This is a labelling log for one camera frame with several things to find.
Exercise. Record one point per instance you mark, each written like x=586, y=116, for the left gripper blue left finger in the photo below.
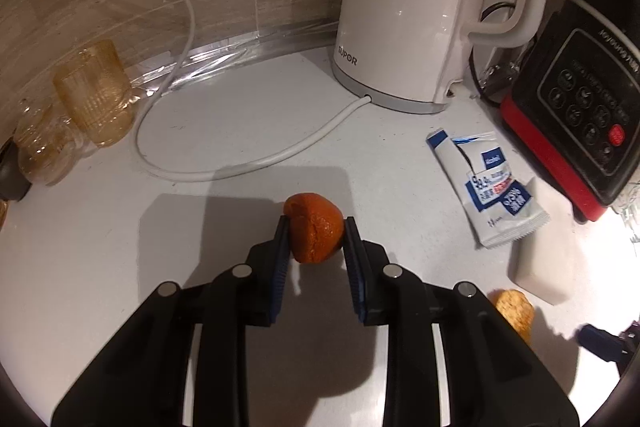
x=276, y=260

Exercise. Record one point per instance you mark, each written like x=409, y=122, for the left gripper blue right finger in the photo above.
x=358, y=270

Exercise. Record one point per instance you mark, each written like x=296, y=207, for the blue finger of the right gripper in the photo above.
x=607, y=347

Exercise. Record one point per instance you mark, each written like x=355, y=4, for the white foam block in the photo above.
x=546, y=262

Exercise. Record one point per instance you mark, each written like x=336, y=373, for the yellow bread piece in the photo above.
x=516, y=309

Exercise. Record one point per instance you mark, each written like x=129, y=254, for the blue white wipe packet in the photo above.
x=500, y=208

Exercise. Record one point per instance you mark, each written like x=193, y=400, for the amber glass cup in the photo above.
x=49, y=143
x=96, y=93

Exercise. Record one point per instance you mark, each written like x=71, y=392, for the black and red blender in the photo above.
x=575, y=104

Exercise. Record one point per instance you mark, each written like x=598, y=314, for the white electric kettle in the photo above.
x=430, y=1

